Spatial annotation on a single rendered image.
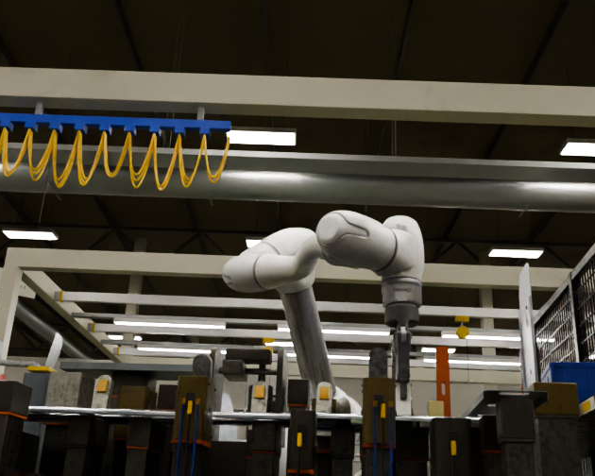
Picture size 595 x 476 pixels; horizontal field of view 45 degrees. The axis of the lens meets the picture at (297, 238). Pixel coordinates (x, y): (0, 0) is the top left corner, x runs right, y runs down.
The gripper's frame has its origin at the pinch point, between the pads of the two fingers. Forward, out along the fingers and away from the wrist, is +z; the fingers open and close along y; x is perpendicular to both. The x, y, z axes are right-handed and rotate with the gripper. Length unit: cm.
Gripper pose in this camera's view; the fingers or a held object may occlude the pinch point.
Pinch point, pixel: (402, 400)
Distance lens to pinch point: 159.3
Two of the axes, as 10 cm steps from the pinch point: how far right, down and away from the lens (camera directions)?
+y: -0.8, -3.7, -9.3
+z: -0.4, 9.3, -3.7
